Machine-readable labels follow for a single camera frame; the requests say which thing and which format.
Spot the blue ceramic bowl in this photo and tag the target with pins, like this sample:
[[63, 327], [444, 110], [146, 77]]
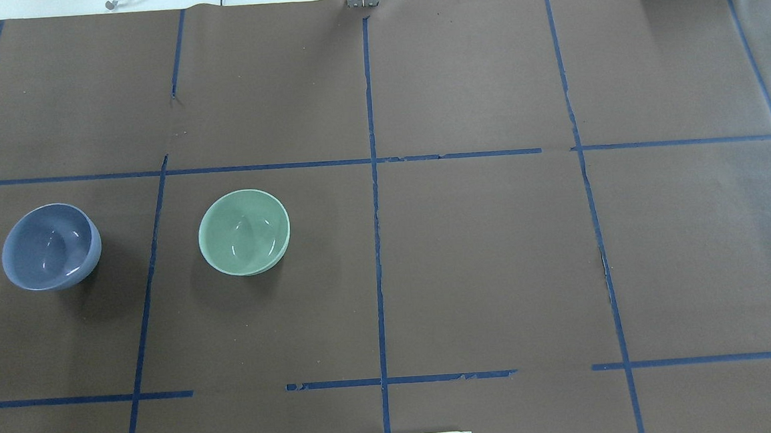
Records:
[[53, 247]]

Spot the green ceramic bowl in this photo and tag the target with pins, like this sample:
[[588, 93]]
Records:
[[244, 233]]

